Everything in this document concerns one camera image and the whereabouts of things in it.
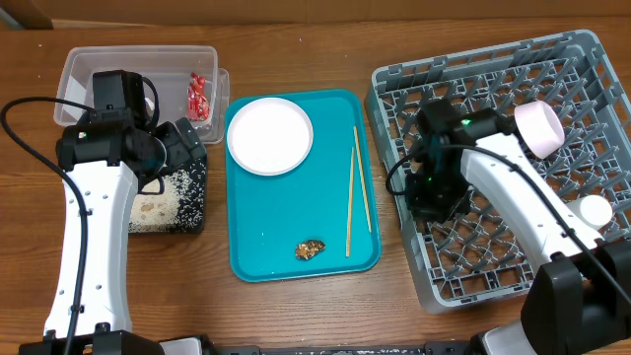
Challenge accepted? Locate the red snack wrapper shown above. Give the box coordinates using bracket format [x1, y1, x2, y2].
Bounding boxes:
[187, 72, 210, 122]

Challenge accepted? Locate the large pink plate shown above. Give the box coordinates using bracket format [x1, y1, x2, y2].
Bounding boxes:
[227, 98, 314, 177]

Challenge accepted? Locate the wooden chopstick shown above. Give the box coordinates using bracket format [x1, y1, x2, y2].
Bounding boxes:
[345, 147, 355, 258]
[353, 126, 372, 233]

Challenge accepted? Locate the pink shallow bowl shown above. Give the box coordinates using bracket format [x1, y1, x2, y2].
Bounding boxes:
[514, 101, 565, 159]

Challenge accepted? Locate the brown food scrap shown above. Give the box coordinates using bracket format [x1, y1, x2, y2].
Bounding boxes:
[295, 240, 325, 261]

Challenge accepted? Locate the white cup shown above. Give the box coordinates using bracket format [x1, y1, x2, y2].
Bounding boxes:
[566, 195, 613, 230]

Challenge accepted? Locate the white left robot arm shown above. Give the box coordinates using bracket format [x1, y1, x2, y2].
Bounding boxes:
[1, 70, 215, 355]

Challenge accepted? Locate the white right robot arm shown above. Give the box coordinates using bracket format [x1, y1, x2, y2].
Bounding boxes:
[401, 99, 630, 354]

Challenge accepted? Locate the grey dishwasher rack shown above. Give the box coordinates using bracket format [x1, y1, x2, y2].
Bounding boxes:
[366, 30, 630, 314]

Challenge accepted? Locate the clear plastic bin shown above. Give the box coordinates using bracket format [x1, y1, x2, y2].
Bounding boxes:
[57, 45, 230, 145]

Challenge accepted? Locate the pile of rice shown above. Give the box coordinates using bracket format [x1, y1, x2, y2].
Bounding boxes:
[128, 157, 207, 234]

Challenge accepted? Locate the black tray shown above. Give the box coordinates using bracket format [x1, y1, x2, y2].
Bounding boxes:
[127, 144, 208, 236]

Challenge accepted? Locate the teal plastic tray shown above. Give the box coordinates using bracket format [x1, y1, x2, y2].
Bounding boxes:
[225, 89, 382, 282]

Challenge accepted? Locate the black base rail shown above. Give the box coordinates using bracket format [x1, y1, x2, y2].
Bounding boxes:
[162, 334, 474, 355]

